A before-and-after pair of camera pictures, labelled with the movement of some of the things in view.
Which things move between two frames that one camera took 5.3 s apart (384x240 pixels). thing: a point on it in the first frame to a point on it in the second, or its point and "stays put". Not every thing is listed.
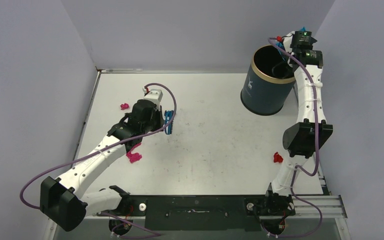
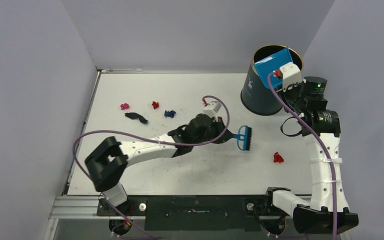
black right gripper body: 278,68 to 287,93
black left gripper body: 156,123 to 214,130
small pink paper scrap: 124,106 stays put
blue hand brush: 168,115 to 244,138
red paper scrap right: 277,158 stays put
